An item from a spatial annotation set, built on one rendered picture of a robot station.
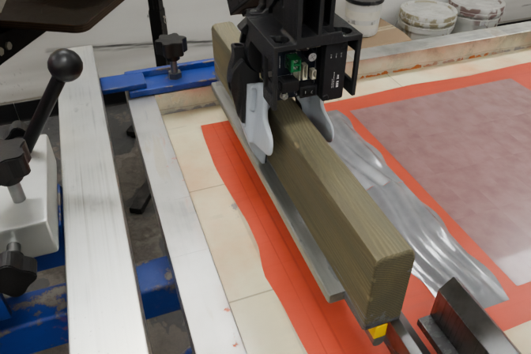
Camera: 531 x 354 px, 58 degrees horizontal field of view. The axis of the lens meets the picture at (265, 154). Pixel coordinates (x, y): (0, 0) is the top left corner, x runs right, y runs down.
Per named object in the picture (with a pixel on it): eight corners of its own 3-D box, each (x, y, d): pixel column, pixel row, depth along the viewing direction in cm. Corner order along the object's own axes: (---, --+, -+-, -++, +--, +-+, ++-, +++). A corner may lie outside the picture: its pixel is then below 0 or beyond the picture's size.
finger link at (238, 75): (227, 124, 43) (237, 30, 39) (222, 115, 45) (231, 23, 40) (275, 121, 45) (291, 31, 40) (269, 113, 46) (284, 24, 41)
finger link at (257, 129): (250, 194, 43) (265, 104, 38) (231, 157, 48) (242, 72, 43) (282, 190, 44) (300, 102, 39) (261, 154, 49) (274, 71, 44)
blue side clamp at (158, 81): (309, 80, 83) (311, 42, 79) (321, 94, 79) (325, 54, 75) (131, 112, 74) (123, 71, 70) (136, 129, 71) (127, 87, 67)
